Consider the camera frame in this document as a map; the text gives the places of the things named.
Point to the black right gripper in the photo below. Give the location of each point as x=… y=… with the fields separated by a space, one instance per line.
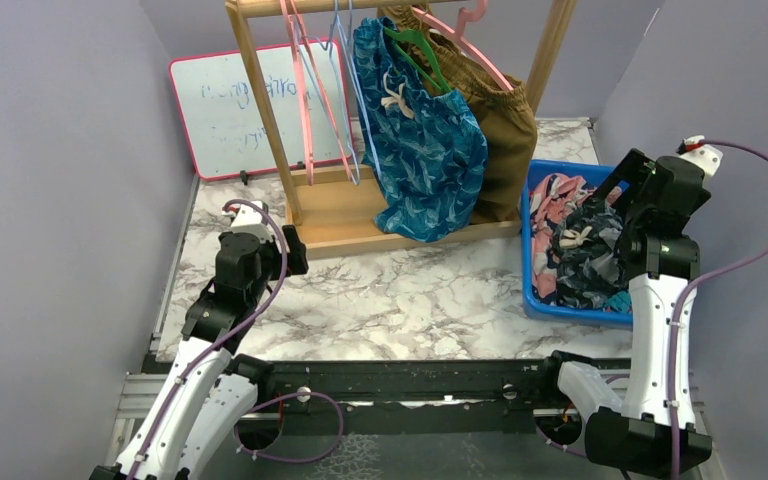
x=635 y=169

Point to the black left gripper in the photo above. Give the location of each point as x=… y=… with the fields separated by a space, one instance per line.
x=295 y=260

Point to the pink patterned shorts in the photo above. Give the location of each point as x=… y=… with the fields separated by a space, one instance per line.
x=551 y=201

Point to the grey camo shorts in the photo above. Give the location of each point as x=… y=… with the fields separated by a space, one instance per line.
x=588 y=271

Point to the dark blue patterned shorts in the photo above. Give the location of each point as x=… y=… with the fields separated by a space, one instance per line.
x=432 y=152

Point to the thin pink wire hanger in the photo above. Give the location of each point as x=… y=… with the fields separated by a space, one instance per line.
x=324 y=68

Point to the pink plastic hanger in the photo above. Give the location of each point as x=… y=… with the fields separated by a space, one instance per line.
x=302 y=94

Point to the light blue shark shorts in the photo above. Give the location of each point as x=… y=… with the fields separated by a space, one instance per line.
x=619 y=303

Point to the light blue wire hanger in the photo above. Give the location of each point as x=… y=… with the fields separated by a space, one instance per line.
x=336 y=112

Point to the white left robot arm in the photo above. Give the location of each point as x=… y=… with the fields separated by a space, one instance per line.
x=210 y=385

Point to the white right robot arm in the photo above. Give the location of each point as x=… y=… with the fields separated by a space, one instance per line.
x=651 y=429

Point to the khaki brown shorts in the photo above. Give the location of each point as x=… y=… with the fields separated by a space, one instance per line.
x=504 y=116

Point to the pink hanger under khaki shorts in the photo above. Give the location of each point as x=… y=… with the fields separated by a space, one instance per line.
x=456 y=35

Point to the wooden clothes rack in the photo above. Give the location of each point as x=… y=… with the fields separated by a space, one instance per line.
x=333 y=217

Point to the pink framed whiteboard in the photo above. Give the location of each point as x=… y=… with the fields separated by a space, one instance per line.
x=221 y=120

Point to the blue plastic bin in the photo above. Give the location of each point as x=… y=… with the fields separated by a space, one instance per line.
x=538 y=170

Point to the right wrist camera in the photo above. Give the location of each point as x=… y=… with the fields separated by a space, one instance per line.
x=695 y=151

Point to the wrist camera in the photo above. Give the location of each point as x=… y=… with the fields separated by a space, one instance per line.
x=245 y=219
x=695 y=151

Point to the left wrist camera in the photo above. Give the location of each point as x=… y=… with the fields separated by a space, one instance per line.
x=245 y=219

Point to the black metal base rail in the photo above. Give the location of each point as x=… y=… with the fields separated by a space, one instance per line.
x=416 y=397

